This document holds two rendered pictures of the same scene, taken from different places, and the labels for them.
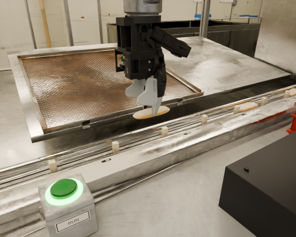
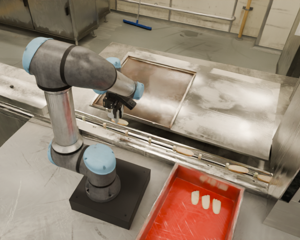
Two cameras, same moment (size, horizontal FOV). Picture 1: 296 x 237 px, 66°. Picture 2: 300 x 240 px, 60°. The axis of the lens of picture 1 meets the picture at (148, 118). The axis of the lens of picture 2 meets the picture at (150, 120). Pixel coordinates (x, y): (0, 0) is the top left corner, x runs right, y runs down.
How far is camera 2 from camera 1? 1.19 m
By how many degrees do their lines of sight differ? 45
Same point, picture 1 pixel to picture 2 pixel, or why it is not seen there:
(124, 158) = (98, 130)
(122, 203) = (85, 142)
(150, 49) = (112, 100)
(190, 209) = not seen: hidden behind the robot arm
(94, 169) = (88, 126)
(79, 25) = not seen: outside the picture
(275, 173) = not seen: hidden behind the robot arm
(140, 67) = (108, 105)
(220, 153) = (133, 155)
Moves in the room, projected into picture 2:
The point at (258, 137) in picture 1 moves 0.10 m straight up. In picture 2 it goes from (160, 165) to (162, 152)
